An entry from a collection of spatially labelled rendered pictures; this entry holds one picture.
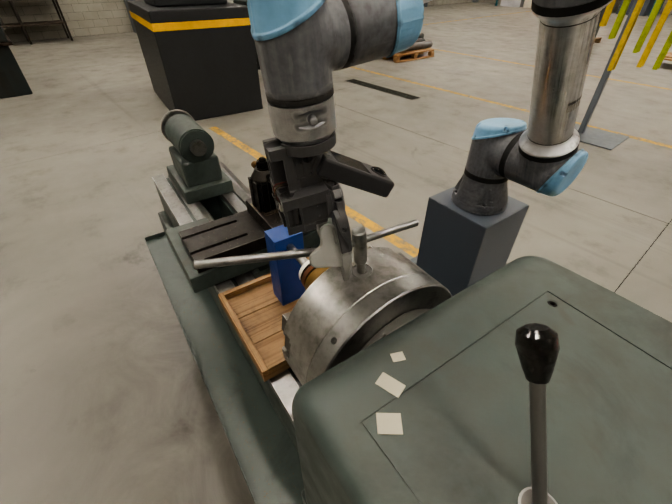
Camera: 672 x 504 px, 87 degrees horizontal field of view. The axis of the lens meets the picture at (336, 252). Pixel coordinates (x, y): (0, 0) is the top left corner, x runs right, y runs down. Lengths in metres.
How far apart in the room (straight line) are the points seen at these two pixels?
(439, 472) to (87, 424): 1.87
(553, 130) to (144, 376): 1.99
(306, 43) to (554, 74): 0.53
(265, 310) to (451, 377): 0.66
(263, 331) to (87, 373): 1.47
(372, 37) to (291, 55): 0.09
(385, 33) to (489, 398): 0.41
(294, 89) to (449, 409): 0.37
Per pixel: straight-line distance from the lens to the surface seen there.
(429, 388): 0.44
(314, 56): 0.39
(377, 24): 0.43
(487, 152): 0.98
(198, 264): 0.49
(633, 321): 0.63
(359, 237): 0.52
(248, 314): 1.01
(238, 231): 1.17
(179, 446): 1.88
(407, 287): 0.57
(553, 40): 0.78
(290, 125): 0.41
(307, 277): 0.76
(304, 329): 0.59
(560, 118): 0.86
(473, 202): 1.03
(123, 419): 2.05
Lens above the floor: 1.63
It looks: 39 degrees down
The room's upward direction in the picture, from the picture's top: straight up
